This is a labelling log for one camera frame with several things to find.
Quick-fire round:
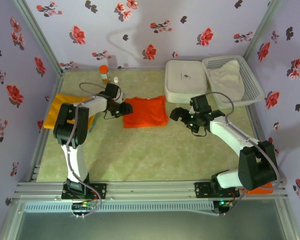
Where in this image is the orange t-shirt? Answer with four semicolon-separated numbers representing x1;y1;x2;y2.
123;95;170;129

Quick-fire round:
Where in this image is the orange-capped pill bottle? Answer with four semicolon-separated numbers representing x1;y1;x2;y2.
99;64;113;85

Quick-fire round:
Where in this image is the white zipped storage case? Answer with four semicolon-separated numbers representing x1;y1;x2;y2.
164;60;207;103

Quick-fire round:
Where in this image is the white t-shirt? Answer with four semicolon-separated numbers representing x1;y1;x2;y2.
209;60;245;102

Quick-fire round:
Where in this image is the yellow folded t-shirt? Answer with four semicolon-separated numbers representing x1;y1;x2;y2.
43;93;96;131

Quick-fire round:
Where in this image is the white plastic mesh basket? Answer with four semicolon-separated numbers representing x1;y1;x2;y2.
201;54;265;110

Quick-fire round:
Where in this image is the small circuit board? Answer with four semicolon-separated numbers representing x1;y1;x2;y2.
213;199;235;216
71;201;96;211

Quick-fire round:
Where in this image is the orange cylinder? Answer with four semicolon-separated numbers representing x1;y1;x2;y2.
247;183;275;195

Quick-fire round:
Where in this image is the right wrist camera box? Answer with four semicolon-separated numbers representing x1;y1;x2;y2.
189;94;211;114

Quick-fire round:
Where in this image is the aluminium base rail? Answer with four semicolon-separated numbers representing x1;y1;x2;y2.
13;178;288;201

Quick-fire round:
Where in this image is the grey slotted cable duct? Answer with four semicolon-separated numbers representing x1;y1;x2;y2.
23;201;213;214

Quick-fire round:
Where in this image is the aluminium corner post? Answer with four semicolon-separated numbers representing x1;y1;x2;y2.
12;0;65;74
243;0;283;60

